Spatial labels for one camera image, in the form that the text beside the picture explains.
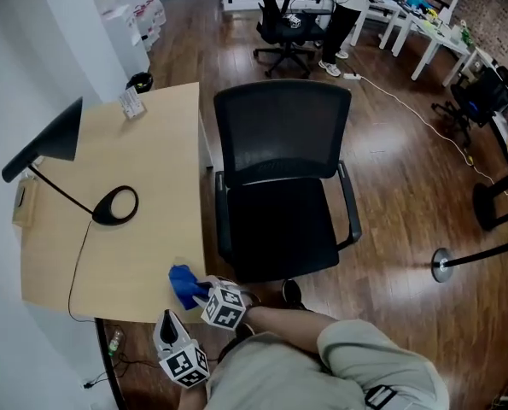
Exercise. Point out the person's left forearm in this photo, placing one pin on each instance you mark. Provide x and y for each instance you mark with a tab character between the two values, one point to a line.
194	400

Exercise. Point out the black barrier post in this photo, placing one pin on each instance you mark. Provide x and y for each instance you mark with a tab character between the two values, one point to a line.
442	265

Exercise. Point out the white power strip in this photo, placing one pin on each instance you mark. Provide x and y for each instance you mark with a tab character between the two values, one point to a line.
352	75

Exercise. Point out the black desk lamp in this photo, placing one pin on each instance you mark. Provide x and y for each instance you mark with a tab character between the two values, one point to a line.
57	135

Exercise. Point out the green plastic bottle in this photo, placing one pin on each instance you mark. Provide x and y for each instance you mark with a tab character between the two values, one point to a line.
115	343

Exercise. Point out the long white table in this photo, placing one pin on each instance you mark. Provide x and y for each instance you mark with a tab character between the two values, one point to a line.
437	36

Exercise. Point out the group of clear water jugs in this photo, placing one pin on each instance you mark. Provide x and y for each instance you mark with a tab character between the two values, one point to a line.
151	19

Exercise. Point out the black armless office chair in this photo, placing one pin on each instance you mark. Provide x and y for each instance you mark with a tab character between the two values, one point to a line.
480	96

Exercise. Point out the small white table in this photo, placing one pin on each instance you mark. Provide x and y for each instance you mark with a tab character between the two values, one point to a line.
381	11

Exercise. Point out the black curved desk leg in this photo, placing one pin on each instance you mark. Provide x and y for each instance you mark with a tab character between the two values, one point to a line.
106	357

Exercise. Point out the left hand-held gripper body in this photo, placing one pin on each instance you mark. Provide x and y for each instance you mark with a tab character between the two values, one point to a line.
181	367

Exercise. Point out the person's black shoe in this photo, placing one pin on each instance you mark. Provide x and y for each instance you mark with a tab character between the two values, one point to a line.
292	293

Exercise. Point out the wooden tissue box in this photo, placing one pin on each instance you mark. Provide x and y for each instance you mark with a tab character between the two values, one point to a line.
23	203

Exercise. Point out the black waste bin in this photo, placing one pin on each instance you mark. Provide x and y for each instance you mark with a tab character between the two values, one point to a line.
140	83

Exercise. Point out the person's right forearm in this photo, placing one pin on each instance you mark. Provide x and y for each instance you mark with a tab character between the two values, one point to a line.
287	325

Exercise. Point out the small white card box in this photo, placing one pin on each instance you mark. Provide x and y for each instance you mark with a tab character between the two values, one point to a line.
131	103

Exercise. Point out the black mesh office chair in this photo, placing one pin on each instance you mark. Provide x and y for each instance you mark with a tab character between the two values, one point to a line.
281	224

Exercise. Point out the idle hand-held gripper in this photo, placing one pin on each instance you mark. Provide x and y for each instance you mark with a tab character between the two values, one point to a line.
293	21

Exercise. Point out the blue cloth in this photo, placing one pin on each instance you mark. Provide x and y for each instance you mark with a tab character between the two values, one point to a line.
185	282

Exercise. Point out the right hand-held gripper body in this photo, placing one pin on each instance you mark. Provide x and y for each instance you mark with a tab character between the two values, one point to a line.
224	308

